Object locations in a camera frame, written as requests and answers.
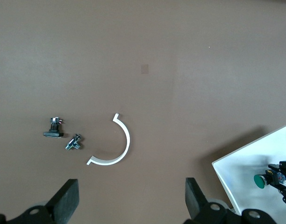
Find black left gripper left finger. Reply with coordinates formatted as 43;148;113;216
7;178;80;224

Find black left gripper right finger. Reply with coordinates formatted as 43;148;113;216
183;177;228;224

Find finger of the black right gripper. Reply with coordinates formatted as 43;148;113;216
271;182;286;206
267;159;286;175

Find green push button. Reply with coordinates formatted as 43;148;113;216
253;168;286;190

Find white plastic drawer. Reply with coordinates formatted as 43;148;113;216
211;125;286;217

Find small metal switch part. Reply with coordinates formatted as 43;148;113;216
65;133;84;152

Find black flat-headed switch part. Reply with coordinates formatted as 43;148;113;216
43;116;65;139

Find white semicircular bracket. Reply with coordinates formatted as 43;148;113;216
86;112;131;167

